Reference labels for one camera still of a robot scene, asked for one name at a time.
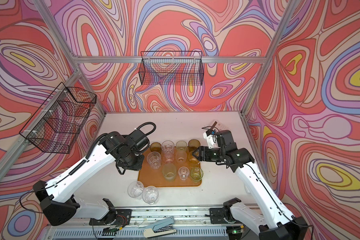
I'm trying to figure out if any blue grey stapler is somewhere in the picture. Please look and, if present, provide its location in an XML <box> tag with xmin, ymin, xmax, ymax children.
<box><xmin>143</xmin><ymin>217</ymin><xmax>177</xmax><ymax>239</ymax></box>

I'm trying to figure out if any orange brown plastic tray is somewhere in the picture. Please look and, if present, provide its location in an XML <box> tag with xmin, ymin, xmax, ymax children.
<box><xmin>137</xmin><ymin>149</ymin><xmax>203</xmax><ymax>188</ymax></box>

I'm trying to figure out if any pale green textured glass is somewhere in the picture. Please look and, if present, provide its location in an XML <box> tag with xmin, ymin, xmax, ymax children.
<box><xmin>176</xmin><ymin>141</ymin><xmax>188</xmax><ymax>151</ymax></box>

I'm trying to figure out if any small clear glass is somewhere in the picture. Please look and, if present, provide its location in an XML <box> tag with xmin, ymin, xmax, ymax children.
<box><xmin>178</xmin><ymin>167</ymin><xmax>190</xmax><ymax>181</ymax></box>

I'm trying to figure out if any black wire basket back wall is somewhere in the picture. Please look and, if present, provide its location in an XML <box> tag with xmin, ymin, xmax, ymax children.
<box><xmin>139</xmin><ymin>50</ymin><xmax>205</xmax><ymax>86</ymax></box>

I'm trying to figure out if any olive brown textured glass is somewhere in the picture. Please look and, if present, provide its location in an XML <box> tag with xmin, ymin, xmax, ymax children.
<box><xmin>188</xmin><ymin>139</ymin><xmax>201</xmax><ymax>153</ymax></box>

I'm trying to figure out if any pink ribbed glass top row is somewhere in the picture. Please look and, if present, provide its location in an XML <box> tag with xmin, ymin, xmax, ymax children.
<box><xmin>162</xmin><ymin>153</ymin><xmax>175</xmax><ymax>164</ymax></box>

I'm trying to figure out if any black wire basket left wall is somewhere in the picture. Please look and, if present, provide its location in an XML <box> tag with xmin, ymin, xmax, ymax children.
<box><xmin>19</xmin><ymin>83</ymin><xmax>97</xmax><ymax>154</ymax></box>

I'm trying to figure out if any pink textured glass front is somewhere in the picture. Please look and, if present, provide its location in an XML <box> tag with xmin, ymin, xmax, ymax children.
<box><xmin>175</xmin><ymin>149</ymin><xmax>188</xmax><ymax>163</ymax></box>

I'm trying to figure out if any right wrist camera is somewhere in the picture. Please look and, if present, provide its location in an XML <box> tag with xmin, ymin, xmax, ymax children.
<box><xmin>202</xmin><ymin>121</ymin><xmax>234</xmax><ymax>148</ymax></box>

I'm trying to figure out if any pale green glass front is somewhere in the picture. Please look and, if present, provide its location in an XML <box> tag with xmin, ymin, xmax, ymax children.
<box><xmin>162</xmin><ymin>163</ymin><xmax>177</xmax><ymax>182</ymax></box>

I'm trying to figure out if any bright green faceted glass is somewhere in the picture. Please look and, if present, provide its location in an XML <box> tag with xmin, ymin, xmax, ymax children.
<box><xmin>190</xmin><ymin>167</ymin><xmax>204</xmax><ymax>183</ymax></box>

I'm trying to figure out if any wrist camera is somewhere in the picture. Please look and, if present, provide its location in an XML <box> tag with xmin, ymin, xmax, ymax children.
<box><xmin>202</xmin><ymin>121</ymin><xmax>234</xmax><ymax>148</ymax></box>
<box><xmin>126</xmin><ymin>122</ymin><xmax>156</xmax><ymax>155</ymax></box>

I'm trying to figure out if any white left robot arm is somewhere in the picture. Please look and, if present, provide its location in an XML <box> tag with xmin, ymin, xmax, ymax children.
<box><xmin>33</xmin><ymin>130</ymin><xmax>150</xmax><ymax>226</ymax></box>

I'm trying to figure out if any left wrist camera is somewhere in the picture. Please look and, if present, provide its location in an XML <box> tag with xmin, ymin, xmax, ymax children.
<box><xmin>126</xmin><ymin>122</ymin><xmax>156</xmax><ymax>155</ymax></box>

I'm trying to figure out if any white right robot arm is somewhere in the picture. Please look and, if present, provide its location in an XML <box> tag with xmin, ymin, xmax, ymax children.
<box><xmin>192</xmin><ymin>146</ymin><xmax>309</xmax><ymax>240</ymax></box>

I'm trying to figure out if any yellow faceted glass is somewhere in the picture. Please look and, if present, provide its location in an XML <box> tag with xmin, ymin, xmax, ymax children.
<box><xmin>188</xmin><ymin>152</ymin><xmax>200</xmax><ymax>168</ymax></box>

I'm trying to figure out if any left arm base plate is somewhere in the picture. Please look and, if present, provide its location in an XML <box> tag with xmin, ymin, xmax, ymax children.
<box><xmin>89</xmin><ymin>209</ymin><xmax>132</xmax><ymax>233</ymax></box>

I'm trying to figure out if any black wire basket wall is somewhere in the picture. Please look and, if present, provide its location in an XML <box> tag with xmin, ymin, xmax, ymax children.
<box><xmin>19</xmin><ymin>83</ymin><xmax>97</xmax><ymax>154</ymax></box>
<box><xmin>139</xmin><ymin>50</ymin><xmax>205</xmax><ymax>86</ymax></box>

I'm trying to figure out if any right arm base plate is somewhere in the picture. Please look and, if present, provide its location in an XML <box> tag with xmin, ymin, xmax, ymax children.
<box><xmin>209</xmin><ymin>206</ymin><xmax>252</xmax><ymax>226</ymax></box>

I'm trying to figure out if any clear faceted glass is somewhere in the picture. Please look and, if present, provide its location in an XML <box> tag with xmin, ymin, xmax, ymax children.
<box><xmin>161</xmin><ymin>140</ymin><xmax>175</xmax><ymax>156</ymax></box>

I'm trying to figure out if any pink calculator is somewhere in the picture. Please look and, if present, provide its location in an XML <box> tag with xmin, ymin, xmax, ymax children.
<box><xmin>216</xmin><ymin>122</ymin><xmax>227</xmax><ymax>131</ymax></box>

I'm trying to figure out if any olive glass front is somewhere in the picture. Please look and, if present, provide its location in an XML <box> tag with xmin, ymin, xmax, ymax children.
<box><xmin>150</xmin><ymin>142</ymin><xmax>162</xmax><ymax>153</ymax></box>

